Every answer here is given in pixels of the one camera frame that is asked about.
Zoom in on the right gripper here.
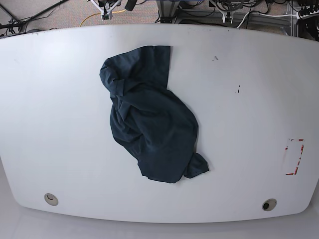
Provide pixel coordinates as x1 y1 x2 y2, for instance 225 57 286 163
88 0 122 13

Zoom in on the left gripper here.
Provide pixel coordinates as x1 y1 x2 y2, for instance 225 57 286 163
208 0 247 20

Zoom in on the dark blue T-shirt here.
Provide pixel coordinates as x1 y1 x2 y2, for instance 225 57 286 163
99 46 209 183

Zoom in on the white power strip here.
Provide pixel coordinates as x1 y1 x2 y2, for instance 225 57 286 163
297 5 319 19

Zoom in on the black tripod stand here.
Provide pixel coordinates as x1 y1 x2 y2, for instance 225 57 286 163
0 0 68 38

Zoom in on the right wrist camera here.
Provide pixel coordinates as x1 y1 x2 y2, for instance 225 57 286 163
101 13 113 21

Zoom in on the yellow cable on floor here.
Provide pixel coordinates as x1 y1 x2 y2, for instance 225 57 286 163
79 9 127 27

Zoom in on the aluminium frame post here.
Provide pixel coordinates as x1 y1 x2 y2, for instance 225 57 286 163
156 0 180 23

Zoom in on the left table cable grommet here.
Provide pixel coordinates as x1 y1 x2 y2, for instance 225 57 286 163
44 193 58 206

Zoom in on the table cable grommet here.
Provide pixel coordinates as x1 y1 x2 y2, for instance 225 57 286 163
262 199 277 212
44 193 58 206

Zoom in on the right table cable grommet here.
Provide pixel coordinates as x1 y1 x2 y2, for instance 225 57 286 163
262 199 277 212

